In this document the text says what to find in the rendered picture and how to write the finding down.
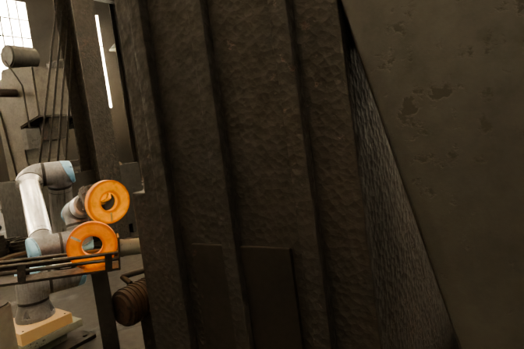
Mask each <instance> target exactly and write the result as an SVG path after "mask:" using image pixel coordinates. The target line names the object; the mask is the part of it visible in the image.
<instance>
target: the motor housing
mask: <svg viewBox="0 0 524 349"><path fill-rule="evenodd" d="M112 302H113V307H114V312H115V320H116V321H117V322H118V323H119V324H122V325H123V326H134V325H136V324H137V323H139V322H141V326H142V331H143V341H144V346H145V349H156V344H155V339H154V330H153V324H152V319H151V314H150V305H149V300H148V294H147V285H146V280H145V277H143V278H141V279H139V280H137V281H135V282H133V283H131V284H129V285H127V286H125V287H122V288H120V289H118V290H117V291H116V292H115V293H114V294H113V295H112Z"/></svg>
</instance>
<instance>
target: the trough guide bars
mask: <svg viewBox="0 0 524 349"><path fill-rule="evenodd" d="M100 250H101V249H93V250H86V251H85V252H86V253H89V255H82V256H70V257H66V256H67V254H66V253H61V254H54V255H48V256H35V257H29V258H22V259H10V260H4V261H0V265H2V266H0V271H6V270H12V271H6V272H0V277H2V276H8V275H13V274H17V281H18V285H19V284H26V280H27V279H26V275H30V273H31V272H37V271H42V270H53V269H60V268H66V267H72V266H82V265H89V264H95V263H105V272H111V271H112V261H118V260H119V258H118V257H113V258H112V255H114V256H118V251H114V252H102V253H96V252H99V251H100ZM91 253H95V254H91ZM101 256H104V259H95V260H89V261H83V262H77V263H71V261H70V260H77V259H89V258H94V257H101ZM60 257H65V258H60ZM54 258H58V259H54ZM42 259H46V260H42ZM35 260H40V261H35ZM29 261H33V262H29ZM10 263H15V264H10ZM59 263H66V264H59ZM4 264H8V265H4ZM53 264H59V265H54V266H47V265H53ZM35 266H41V267H36V268H30V267H35Z"/></svg>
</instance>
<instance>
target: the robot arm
mask: <svg viewBox="0 0 524 349"><path fill-rule="evenodd" d="M75 181H76V179H75V175H74V171H73V167H72V165H71V163H70V162H69V161H68V160H63V161H55V162H47V163H39V164H33V165H30V166H29V167H26V168H25V169H23V170H22V171H21V172H20V173H19V174H18V175H17V177H16V181H15V185H16V190H17V191H18V192H20V194H21V198H22V203H23V211H24V216H25V221H26V225H27V233H28V238H27V239H26V240H25V246H26V251H27V256H28V258H29V257H35V256H48V255H54V254H61V253H66V242H67V240H68V237H69V235H70V233H71V232H72V231H73V229H74V228H76V227H77V226H79V225H80V224H82V223H85V222H87V221H95V220H93V219H91V218H90V217H89V215H88V214H87V212H86V209H85V198H86V194H87V192H88V190H89V189H90V187H91V186H92V185H94V184H91V185H87V186H85V187H84V186H83V187H81V188H80V189H79V192H78V196H77V197H75V198H74V199H73V190H72V186H73V182H75ZM43 186H47V187H48V195H49V204H50V212H51V225H50V221H49V218H48V212H47V209H46V206H45V202H44V197H43V193H42V191H41V189H42V187H43ZM110 200H112V198H111V194H110V193H107V194H105V195H103V197H102V198H101V205H104V204H106V203H107V202H108V201H110ZM51 229H52V230H51ZM82 248H83V250H84V251H86V250H92V249H93V248H94V240H93V236H90V237H88V238H86V239H85V240H84V241H83V243H82ZM73 268H79V267H77V266H72V267H66V268H60V269H53V270H42V271H37V272H31V273H30V274H34V273H44V272H51V271H56V270H67V269H73ZM86 280H87V275H83V276H77V277H67V278H61V279H55V280H45V281H39V282H33V283H28V284H19V285H18V284H17V285H15V289H16V300H17V305H18V308H17V311H16V317H15V323H16V325H21V326H23V325H30V324H34V323H39V322H41V321H44V320H46V319H48V318H50V317H52V316H53V315H54V314H55V307H54V305H53V304H52V302H51V300H50V298H49V294H51V293H55V292H58V291H63V290H66V289H70V288H73V287H78V286H80V285H83V284H85V282H86Z"/></svg>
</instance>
